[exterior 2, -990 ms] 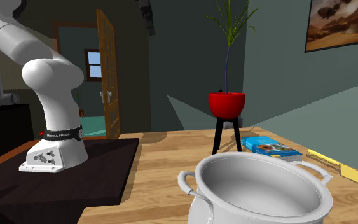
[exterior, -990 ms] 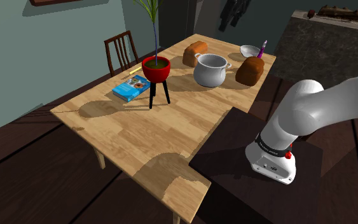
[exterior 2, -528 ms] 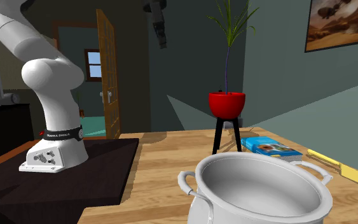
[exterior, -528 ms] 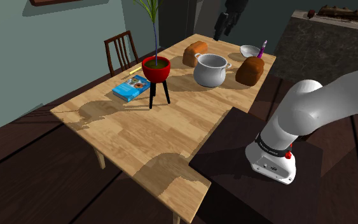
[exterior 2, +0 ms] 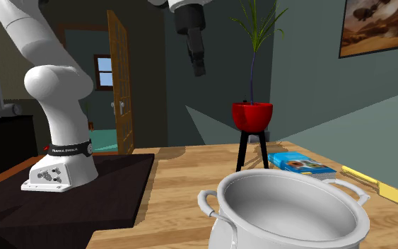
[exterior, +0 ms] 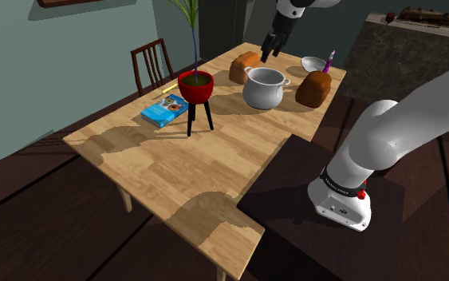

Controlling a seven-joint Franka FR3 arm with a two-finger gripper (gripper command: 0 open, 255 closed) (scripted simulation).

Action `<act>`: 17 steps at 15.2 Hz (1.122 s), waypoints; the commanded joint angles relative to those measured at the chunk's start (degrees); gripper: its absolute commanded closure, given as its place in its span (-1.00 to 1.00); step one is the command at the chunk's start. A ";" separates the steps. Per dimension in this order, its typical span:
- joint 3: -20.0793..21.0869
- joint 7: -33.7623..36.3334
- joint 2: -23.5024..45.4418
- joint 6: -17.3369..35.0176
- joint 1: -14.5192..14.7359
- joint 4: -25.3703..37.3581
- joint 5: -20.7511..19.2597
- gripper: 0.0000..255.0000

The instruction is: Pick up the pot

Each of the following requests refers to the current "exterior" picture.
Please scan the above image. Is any dark robot stand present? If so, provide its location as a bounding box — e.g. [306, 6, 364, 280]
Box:
[236, 133, 406, 281]

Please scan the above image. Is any dark brown bread loaf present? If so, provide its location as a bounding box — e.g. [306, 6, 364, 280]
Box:
[295, 70, 333, 109]

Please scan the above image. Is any dark wooden chair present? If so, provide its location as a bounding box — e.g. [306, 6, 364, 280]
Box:
[130, 38, 175, 97]

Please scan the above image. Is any blue book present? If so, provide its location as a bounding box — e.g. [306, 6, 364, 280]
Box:
[140, 93, 190, 129]

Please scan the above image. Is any white bowl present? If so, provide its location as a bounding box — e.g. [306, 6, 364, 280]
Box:
[300, 56, 328, 73]

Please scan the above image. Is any dark stone counter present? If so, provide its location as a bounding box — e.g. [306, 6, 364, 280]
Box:
[338, 6, 449, 137]

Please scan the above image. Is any wooden table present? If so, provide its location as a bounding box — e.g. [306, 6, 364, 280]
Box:
[62, 42, 348, 281]

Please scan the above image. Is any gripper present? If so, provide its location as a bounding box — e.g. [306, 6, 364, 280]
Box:
[260, 12, 298, 64]

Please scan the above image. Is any light brown bread loaf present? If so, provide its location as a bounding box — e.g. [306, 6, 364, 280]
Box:
[229, 50, 263, 85]

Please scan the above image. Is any purple spray bottle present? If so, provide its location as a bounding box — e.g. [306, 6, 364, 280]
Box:
[322, 49, 337, 74]

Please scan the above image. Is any grey cooking pot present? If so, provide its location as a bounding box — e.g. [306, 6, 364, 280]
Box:
[242, 66, 292, 111]

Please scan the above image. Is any red potted plant on stand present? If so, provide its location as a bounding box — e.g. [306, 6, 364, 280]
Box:
[167, 0, 215, 137]

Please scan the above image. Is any wall picture frame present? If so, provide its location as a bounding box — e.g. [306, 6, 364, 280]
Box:
[36, 0, 104, 9]

